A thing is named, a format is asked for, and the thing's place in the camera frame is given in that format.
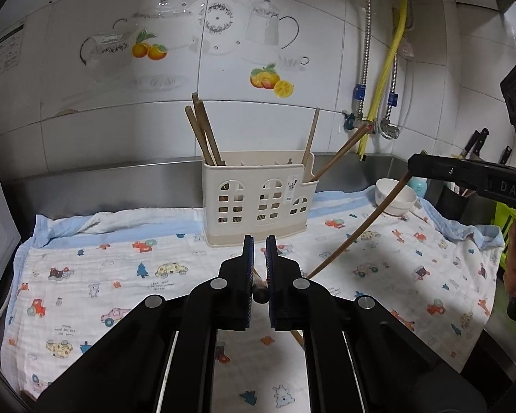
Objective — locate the green plastic basket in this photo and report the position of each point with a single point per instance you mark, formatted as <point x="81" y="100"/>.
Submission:
<point x="505" y="219"/>

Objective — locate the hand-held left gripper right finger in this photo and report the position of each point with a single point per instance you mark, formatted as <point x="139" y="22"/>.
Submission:
<point x="271" y="266"/>

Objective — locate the white cartoon printed cloth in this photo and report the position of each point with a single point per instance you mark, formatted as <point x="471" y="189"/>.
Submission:
<point x="112" y="275"/>

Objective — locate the white wall label sticker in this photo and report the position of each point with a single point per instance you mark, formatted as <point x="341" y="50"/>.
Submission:
<point x="2" y="53"/>

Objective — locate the teal pump soap bottle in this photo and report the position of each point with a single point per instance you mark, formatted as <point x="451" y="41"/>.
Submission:
<point x="419" y="185"/>

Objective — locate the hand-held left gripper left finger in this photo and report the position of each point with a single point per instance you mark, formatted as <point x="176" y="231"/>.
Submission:
<point x="248" y="266"/>

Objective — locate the cream plastic utensil holder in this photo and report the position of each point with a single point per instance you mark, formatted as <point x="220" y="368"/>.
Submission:
<point x="245" y="176"/>

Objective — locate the black utensil container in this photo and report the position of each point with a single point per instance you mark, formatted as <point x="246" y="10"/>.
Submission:
<point x="449" y="200"/>

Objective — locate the white ceramic bowl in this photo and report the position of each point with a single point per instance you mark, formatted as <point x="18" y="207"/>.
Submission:
<point x="406" y="202"/>

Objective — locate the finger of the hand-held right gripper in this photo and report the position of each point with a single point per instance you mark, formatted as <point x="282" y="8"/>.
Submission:
<point x="447" y="172"/>

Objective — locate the brown wooden chopstick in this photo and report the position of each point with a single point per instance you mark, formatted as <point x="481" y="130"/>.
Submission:
<point x="346" y="150"/>
<point x="215" y="146"/>
<point x="343" y="146"/>
<point x="311" y="137"/>
<point x="260" y="292"/>
<point x="195" y="98"/>
<point x="318" y="268"/>
<point x="198" y="133"/>

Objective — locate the metal water valve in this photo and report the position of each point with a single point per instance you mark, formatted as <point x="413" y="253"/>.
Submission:
<point x="389" y="129"/>

